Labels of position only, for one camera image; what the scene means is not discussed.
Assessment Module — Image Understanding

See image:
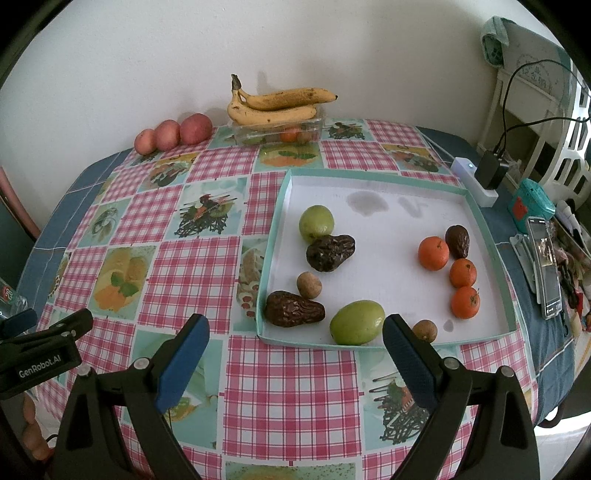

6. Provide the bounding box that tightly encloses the white printed sheet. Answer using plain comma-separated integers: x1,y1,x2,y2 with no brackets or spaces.
501,18,573,97

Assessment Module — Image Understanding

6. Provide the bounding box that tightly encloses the large red apple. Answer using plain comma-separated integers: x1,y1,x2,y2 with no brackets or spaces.
179,113,213,146

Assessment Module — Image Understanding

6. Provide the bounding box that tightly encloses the pink chair back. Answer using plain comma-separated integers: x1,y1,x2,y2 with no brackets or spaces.
0,166,42,241

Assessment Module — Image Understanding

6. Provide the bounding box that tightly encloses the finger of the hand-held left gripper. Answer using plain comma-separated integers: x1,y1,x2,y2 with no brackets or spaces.
28,308,94,350
0,308,38,340

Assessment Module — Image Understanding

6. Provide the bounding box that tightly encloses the small brown kiwi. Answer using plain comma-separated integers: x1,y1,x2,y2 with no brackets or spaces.
412,320,438,343
296,271,322,299

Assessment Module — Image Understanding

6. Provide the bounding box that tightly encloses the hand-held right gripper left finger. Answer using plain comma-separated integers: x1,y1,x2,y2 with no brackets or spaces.
53,313,211,480

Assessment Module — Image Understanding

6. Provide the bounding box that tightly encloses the white lattice chair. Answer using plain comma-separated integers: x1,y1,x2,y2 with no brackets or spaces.
531,74,591,199

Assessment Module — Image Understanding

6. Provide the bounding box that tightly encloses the spotted yellow banana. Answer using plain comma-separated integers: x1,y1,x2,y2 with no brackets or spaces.
226,74,318,126
238,88,338,112

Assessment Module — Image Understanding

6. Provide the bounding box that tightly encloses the clear acrylic stand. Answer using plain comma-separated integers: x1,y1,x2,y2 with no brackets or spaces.
510,233,541,292

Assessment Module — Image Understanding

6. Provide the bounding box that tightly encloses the black cable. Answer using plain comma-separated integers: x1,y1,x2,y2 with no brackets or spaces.
494,58,591,158

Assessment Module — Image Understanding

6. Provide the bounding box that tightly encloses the blue tiled tablecloth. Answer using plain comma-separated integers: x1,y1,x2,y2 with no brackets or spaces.
18,124,591,416

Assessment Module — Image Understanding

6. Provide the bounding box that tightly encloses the person's left hand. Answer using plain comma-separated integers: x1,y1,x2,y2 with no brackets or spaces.
21,394,55,462

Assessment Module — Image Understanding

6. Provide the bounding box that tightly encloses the white power strip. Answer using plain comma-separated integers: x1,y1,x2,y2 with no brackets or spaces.
451,157,500,207

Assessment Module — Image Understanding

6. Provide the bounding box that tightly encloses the pile of small trinkets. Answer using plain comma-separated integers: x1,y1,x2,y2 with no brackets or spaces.
551,198,591,333

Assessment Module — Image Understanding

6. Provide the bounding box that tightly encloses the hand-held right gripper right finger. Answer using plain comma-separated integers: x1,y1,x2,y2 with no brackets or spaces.
382,314,541,480

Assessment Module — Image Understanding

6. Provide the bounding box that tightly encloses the white cardboard tray teal rim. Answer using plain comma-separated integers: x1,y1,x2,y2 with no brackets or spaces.
255,168,519,354

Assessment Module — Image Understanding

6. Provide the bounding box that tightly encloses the green cloth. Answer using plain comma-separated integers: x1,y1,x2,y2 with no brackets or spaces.
480,16,511,70

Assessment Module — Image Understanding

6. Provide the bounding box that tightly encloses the medium red apple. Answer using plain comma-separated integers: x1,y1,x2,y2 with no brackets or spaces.
154,120,182,151

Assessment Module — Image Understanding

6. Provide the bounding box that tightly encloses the teal box red label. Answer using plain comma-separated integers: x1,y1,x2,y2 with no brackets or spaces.
508,179,556,221

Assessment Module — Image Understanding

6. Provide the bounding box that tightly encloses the small red apple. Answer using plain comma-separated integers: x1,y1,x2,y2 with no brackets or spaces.
134,128,158,155

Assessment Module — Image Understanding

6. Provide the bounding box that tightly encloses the tangerine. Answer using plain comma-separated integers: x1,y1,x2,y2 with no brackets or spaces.
449,258,478,289
418,236,450,271
451,286,481,320

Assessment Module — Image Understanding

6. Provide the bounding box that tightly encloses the black charger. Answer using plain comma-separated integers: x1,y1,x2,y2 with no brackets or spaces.
475,150,509,190

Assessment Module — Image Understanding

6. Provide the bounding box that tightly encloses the clear plastic bottle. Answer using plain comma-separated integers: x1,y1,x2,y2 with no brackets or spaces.
0,277,28,319

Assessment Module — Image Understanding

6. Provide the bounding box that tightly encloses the smartphone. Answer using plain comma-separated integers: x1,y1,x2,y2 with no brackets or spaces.
526,216,564,320

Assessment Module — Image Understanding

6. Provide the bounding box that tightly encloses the clear plastic container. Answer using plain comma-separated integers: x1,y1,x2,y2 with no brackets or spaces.
229,105,326,146

